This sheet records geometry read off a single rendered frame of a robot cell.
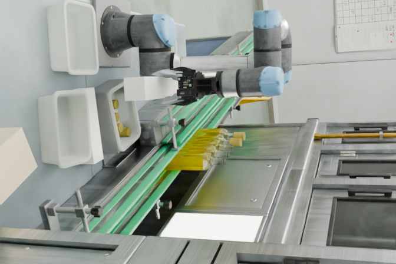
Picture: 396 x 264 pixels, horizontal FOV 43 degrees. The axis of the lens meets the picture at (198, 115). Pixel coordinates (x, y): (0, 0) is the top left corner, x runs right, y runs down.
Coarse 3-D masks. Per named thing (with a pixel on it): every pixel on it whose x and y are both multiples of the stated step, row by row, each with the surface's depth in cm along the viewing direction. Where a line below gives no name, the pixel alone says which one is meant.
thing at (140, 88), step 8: (128, 80) 131; (136, 80) 130; (144, 80) 130; (152, 80) 134; (160, 80) 139; (168, 80) 144; (128, 88) 131; (136, 88) 131; (144, 88) 130; (152, 88) 134; (160, 88) 139; (168, 88) 144; (176, 88) 150; (128, 96) 131; (136, 96) 131; (144, 96) 130; (152, 96) 134; (160, 96) 139; (168, 96) 144
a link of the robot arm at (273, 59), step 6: (258, 54) 135; (264, 54) 134; (270, 54) 134; (276, 54) 134; (258, 60) 135; (264, 60) 134; (270, 60) 134; (276, 60) 135; (258, 66) 136; (270, 66) 134; (276, 66) 135
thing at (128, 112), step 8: (112, 88) 169; (120, 88) 182; (112, 96) 182; (120, 96) 183; (112, 104) 167; (120, 104) 184; (128, 104) 183; (112, 112) 168; (120, 112) 185; (128, 112) 184; (136, 112) 184; (120, 120) 186; (128, 120) 186; (136, 120) 185; (136, 128) 186; (136, 136) 184; (120, 144) 172; (128, 144) 178
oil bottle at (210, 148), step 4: (184, 148) 191; (188, 148) 191; (192, 148) 190; (196, 148) 190; (200, 148) 189; (204, 148) 188; (208, 148) 188; (212, 148) 188; (212, 152) 187; (212, 156) 188
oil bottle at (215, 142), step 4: (192, 140) 198; (196, 140) 198; (200, 140) 197; (204, 140) 197; (208, 140) 196; (212, 140) 195; (216, 140) 195; (188, 144) 196; (192, 144) 195; (196, 144) 195; (200, 144) 194; (204, 144) 193; (208, 144) 193; (212, 144) 192; (216, 144) 193; (216, 148) 193
